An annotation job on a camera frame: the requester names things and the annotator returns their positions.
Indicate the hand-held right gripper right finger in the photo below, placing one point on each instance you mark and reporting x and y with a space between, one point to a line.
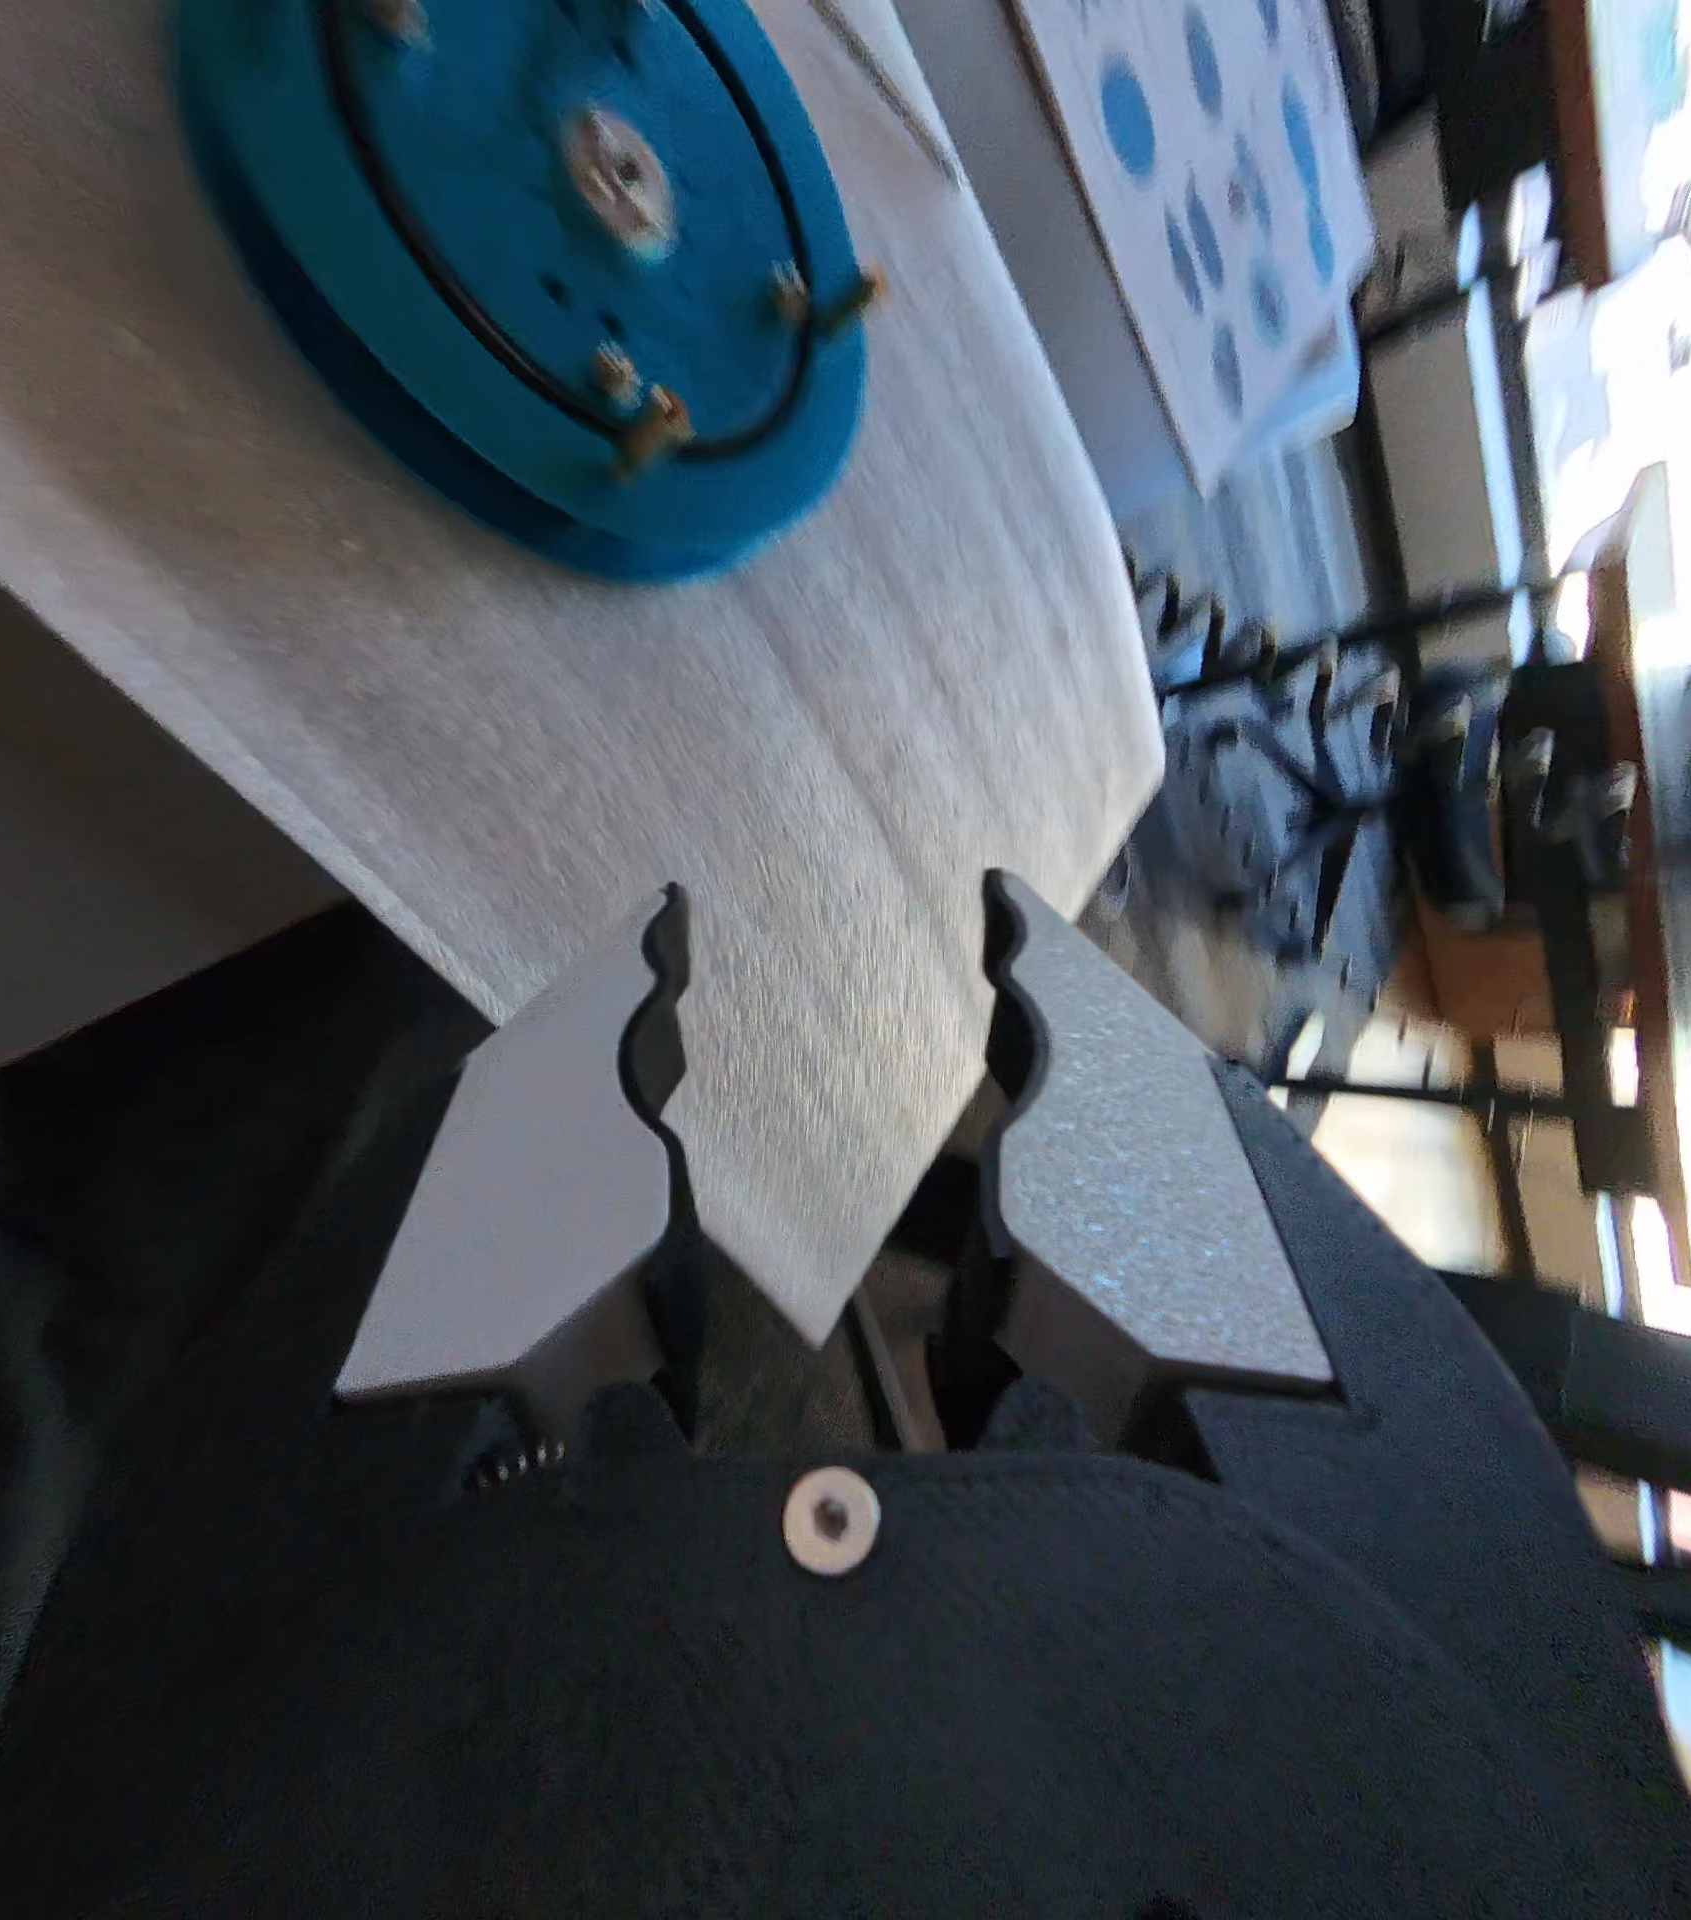
1145 1201

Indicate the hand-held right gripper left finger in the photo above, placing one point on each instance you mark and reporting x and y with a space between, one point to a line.
516 1201

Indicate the blue round metal turntable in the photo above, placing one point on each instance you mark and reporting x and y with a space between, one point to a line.
484 181

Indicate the person's dark trousers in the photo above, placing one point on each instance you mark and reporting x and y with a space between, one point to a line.
110 1350

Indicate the white foam sheet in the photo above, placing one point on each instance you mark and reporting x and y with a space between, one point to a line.
484 674

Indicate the printed instruction manual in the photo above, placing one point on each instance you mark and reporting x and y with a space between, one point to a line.
1189 224

